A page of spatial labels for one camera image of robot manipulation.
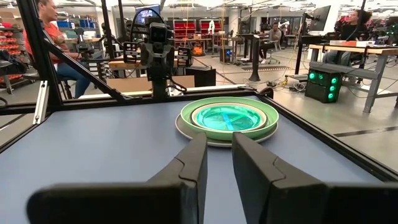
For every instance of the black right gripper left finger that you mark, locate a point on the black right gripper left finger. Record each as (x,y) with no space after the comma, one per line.
(130,205)

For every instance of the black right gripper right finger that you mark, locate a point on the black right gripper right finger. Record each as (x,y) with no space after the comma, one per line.
(295,202)

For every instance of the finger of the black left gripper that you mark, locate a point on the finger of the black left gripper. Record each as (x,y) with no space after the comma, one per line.
(130,53)
(184,56)

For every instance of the large green plastic plate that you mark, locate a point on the large green plastic plate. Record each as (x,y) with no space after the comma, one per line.
(186,117)

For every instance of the white plastic plate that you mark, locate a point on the white plastic plate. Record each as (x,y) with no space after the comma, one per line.
(193,117)

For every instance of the small clear green plate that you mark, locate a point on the small clear green plate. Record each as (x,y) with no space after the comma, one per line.
(248,123)
(211,123)

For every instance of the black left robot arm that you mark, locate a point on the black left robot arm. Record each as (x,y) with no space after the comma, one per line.
(159,87)

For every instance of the orange tool bag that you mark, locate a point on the orange tool bag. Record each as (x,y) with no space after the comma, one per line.
(197,50)

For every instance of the red storage cabinet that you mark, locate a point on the red storage cabinet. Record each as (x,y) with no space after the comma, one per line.
(185,29)
(206,26)

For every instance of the black case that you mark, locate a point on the black case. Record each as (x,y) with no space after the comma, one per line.
(202,77)

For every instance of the brown cardboard box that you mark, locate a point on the brown cardboard box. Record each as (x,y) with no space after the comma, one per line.
(130,84)

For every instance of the monitor with blue screen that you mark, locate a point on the monitor with blue screen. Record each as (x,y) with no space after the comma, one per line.
(146,14)

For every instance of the person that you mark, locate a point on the person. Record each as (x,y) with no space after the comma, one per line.
(351,31)
(57,34)
(273,35)

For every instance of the large grey plastic plate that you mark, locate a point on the large grey plastic plate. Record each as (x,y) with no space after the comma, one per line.
(186,132)

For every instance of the black computer tower green fans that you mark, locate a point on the black computer tower green fans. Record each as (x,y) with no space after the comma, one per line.
(320,88)

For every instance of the black bag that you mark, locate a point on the black bag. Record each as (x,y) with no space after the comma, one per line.
(12,63)

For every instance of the red parts bin rack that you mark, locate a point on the red parts bin rack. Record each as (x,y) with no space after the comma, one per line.
(11,40)

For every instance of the black computer monitor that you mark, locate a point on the black computer monitor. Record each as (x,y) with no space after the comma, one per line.
(320,18)

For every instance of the wooden workbench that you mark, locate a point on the wooden workbench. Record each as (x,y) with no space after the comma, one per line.
(348,49)

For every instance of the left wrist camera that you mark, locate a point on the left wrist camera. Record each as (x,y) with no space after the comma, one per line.
(158,32)

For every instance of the black pedestal post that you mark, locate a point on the black pedestal post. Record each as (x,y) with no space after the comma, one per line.
(255,59)

